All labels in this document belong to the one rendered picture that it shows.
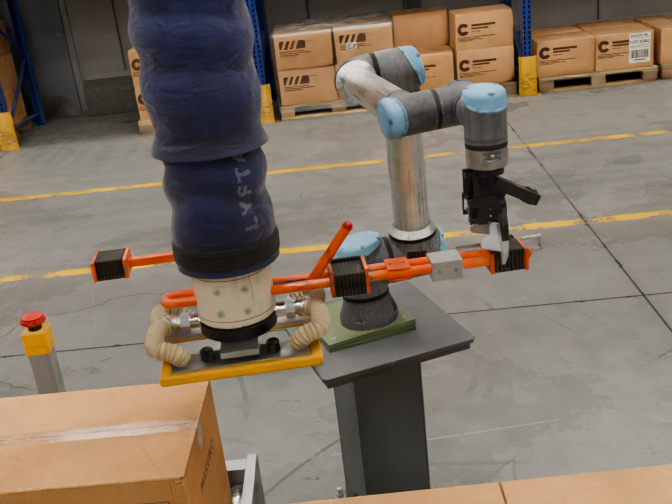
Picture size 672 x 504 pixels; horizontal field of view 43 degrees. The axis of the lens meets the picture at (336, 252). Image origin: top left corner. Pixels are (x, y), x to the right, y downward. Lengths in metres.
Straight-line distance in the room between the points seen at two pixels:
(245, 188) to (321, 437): 2.05
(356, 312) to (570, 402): 1.35
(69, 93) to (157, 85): 9.05
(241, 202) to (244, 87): 0.23
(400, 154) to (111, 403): 1.06
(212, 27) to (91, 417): 1.02
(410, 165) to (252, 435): 1.60
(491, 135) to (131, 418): 1.06
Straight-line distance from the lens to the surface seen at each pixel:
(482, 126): 1.79
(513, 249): 1.89
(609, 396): 3.80
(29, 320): 2.54
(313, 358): 1.79
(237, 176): 1.68
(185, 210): 1.72
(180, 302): 1.85
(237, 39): 1.64
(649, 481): 2.46
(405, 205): 2.59
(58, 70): 10.67
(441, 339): 2.67
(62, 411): 2.23
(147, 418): 2.11
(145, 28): 1.64
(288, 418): 3.76
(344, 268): 1.87
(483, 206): 1.84
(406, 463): 2.96
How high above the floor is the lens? 2.03
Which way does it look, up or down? 22 degrees down
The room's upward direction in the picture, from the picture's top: 7 degrees counter-clockwise
